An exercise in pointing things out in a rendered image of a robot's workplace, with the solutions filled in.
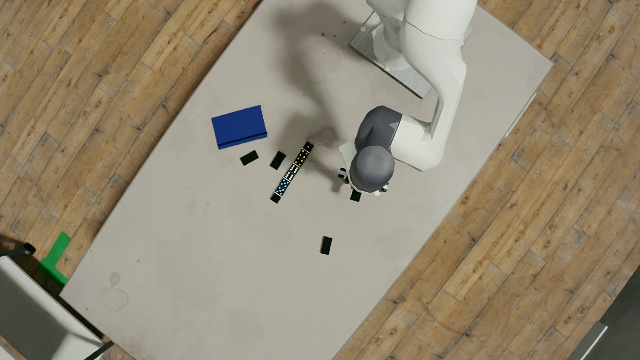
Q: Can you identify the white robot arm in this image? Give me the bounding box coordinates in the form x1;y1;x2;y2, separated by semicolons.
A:
339;0;478;197

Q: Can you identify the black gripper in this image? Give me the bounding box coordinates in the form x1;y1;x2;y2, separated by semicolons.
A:
338;168;389;193

